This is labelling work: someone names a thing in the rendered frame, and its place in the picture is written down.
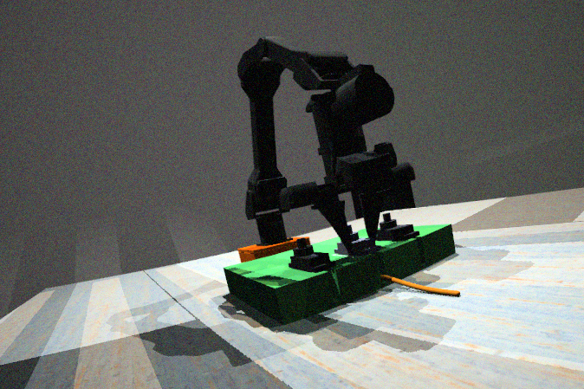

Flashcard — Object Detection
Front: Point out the green rectangular block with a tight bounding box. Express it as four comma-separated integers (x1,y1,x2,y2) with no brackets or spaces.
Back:
223,213,456,325

